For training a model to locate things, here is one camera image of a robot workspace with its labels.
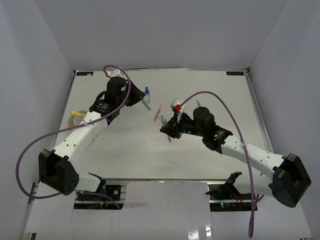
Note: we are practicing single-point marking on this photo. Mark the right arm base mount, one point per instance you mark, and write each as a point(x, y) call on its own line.
point(224, 197)

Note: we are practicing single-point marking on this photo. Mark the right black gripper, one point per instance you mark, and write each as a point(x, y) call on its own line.
point(171, 130)

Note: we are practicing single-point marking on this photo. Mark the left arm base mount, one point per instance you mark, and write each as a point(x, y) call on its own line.
point(106, 197)

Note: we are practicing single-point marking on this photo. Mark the white divided round container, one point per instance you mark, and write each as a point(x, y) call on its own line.
point(75, 120)

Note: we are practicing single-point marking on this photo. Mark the yellow highlighter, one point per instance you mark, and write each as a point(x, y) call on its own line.
point(78, 113)

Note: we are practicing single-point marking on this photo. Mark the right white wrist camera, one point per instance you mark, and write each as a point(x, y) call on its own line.
point(178, 108)

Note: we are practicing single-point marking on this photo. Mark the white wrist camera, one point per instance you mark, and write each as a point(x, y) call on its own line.
point(178, 108)
point(115, 73)

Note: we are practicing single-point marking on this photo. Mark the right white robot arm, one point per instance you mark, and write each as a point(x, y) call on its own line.
point(283, 177)

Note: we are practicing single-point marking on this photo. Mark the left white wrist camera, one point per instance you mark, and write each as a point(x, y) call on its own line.
point(115, 73)

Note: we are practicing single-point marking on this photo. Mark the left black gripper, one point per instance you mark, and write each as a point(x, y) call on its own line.
point(137, 94)

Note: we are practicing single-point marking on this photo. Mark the blue pen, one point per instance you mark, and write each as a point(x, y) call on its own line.
point(147, 106)

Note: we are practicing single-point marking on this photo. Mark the green marker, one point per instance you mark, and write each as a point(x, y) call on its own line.
point(163, 121)

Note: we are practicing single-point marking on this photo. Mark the orange pencil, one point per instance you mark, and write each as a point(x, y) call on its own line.
point(158, 113)

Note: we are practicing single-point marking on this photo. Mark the small bottle blue cap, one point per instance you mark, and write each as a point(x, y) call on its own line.
point(147, 97)

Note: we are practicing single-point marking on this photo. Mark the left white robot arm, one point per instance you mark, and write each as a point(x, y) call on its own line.
point(57, 166)

